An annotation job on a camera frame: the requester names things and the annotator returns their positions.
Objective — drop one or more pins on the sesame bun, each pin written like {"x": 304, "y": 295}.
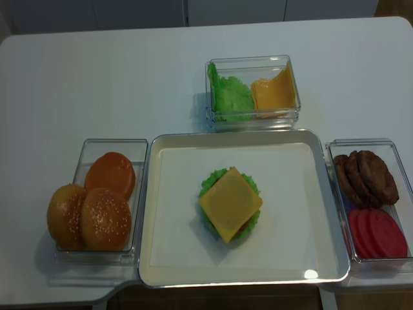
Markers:
{"x": 63, "y": 217}
{"x": 105, "y": 220}

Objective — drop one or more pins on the lettuce leaf under burger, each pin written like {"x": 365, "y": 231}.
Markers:
{"x": 209, "y": 181}

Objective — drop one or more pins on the cheese slice on burger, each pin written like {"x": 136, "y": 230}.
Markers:
{"x": 230, "y": 204}

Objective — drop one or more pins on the green lettuce in container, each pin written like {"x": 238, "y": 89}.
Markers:
{"x": 232, "y": 98}

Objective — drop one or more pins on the clear lettuce cheese container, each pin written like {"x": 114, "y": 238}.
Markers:
{"x": 249, "y": 70}

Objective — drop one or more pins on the cheese slices stack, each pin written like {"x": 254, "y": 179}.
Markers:
{"x": 270, "y": 94}

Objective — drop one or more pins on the leaning cheese slice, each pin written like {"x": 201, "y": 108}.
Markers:
{"x": 288, "y": 76}

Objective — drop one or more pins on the silver metal tray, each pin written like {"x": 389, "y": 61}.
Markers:
{"x": 297, "y": 238}

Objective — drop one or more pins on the brown patty in burger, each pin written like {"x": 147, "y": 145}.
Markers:
{"x": 243, "y": 227}

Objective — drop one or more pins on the plain bottom bun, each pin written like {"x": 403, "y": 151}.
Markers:
{"x": 112, "y": 171}

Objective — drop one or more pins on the clear bun container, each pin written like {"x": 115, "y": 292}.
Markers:
{"x": 87, "y": 267}

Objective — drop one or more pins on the back brown meat patty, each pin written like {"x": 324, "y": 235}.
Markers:
{"x": 346, "y": 188}

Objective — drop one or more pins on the brown meat patty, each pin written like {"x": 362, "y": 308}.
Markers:
{"x": 357, "y": 183}
{"x": 377, "y": 177}
{"x": 346, "y": 188}

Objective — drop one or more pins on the back red tomato slice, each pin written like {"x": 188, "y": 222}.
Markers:
{"x": 352, "y": 221}

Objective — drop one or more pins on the red tomato slice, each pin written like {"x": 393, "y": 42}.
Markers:
{"x": 386, "y": 235}
{"x": 365, "y": 238}
{"x": 352, "y": 221}

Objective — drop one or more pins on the middle brown meat patty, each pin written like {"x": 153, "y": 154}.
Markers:
{"x": 357, "y": 183}

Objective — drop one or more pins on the front brown meat patty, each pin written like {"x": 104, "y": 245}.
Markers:
{"x": 377, "y": 177}

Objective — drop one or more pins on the clear patty tomato container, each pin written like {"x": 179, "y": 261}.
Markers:
{"x": 376, "y": 273}

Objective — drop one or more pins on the middle red tomato slice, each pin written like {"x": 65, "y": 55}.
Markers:
{"x": 365, "y": 238}

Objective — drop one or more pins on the front red tomato slice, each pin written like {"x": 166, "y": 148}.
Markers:
{"x": 386, "y": 235}

